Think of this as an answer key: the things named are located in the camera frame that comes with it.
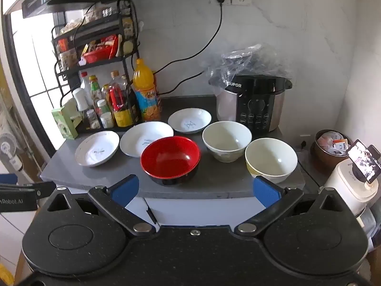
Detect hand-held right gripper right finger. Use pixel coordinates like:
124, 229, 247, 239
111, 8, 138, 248
235, 176, 355, 235

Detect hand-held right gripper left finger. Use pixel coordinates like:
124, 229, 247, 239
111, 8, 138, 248
37, 174, 157, 235

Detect cream bowl with yellow outside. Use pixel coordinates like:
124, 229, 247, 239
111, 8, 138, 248
245, 137, 298, 184

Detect white plate with grey rim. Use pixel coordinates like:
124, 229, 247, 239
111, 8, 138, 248
74, 130, 120, 168

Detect wide white plate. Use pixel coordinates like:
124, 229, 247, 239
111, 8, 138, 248
120, 121, 174, 158

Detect red and black bowl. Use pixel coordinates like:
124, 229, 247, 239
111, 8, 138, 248
140, 136, 201, 186

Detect cream bowl with patterned base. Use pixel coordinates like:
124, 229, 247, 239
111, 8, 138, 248
202, 121, 252, 163

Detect small deep white plate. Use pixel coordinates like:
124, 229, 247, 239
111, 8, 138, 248
167, 107, 211, 134

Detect small white fan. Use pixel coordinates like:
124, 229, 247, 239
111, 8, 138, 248
0, 133, 24, 172

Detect brown pot with packets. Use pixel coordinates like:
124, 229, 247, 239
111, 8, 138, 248
311, 129, 353, 170

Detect white electric kettle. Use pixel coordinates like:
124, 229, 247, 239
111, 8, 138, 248
323, 158, 380, 215

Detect green carton box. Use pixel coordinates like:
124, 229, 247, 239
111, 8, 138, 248
51, 106, 78, 139

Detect black and silver pressure cooker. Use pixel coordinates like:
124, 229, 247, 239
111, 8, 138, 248
208, 74, 294, 133

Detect orange juice bottle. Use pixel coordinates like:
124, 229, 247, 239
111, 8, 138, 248
131, 59, 162, 123

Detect white seasoning jar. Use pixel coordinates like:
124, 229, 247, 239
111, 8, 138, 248
73, 88, 90, 112

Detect smartphone on stand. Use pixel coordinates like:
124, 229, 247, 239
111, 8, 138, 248
346, 139, 381, 184

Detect clear plastic bag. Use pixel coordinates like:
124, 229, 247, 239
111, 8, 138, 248
200, 44, 294, 96

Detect black metal kitchen rack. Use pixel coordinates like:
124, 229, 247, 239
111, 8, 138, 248
50, 0, 142, 134

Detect red plastic basket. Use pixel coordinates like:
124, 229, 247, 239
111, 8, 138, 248
82, 48, 115, 65

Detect oil bottle with red handle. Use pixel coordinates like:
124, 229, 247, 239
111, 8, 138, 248
108, 71, 131, 128

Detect black cooker cable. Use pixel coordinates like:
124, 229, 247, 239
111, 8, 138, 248
158, 70, 206, 96

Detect window with black frame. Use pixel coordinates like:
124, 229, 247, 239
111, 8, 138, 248
0, 9, 75, 155

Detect black power cable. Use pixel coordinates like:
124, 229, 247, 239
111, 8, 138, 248
152, 4, 224, 75

